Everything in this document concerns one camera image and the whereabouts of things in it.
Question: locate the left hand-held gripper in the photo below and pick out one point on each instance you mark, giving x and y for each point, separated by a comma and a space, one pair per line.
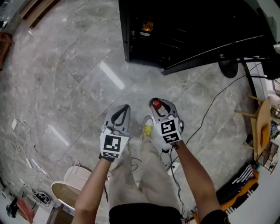
111, 143

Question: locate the person's left forearm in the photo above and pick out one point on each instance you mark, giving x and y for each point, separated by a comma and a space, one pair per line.
92, 192

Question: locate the round wooden stool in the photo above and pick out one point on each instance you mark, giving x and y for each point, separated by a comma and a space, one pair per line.
65, 194

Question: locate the beige trousers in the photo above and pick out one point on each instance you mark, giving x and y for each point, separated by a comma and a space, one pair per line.
151, 175

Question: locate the white power strip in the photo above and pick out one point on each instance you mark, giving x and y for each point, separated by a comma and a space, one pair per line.
173, 168

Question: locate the orange drink bottle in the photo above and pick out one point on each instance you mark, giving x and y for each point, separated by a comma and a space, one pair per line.
147, 26

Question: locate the striped orange black bag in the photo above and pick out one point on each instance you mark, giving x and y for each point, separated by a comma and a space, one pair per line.
238, 188

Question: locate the white yellow-laced shoe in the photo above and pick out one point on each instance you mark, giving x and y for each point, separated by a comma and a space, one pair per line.
148, 128

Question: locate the small red ball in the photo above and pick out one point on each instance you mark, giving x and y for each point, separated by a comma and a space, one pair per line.
156, 104

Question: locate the black shirt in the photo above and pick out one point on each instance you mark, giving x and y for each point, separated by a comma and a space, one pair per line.
144, 214

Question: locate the red cloth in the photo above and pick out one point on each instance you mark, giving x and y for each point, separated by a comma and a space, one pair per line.
25, 210

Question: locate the person's right forearm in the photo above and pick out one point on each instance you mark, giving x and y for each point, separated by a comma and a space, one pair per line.
197, 175

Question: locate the wooden pallet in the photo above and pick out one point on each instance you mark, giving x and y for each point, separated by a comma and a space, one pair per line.
37, 11

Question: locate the red stool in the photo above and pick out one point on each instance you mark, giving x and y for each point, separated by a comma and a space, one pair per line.
5, 48

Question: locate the black cabinet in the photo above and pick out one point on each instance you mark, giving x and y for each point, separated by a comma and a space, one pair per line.
197, 26

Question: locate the wooden chair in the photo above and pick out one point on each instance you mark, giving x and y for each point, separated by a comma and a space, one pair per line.
261, 127

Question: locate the black wrist band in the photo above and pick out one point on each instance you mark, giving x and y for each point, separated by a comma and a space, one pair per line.
107, 158

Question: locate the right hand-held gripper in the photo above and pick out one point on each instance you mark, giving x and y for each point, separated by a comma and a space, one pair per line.
169, 131

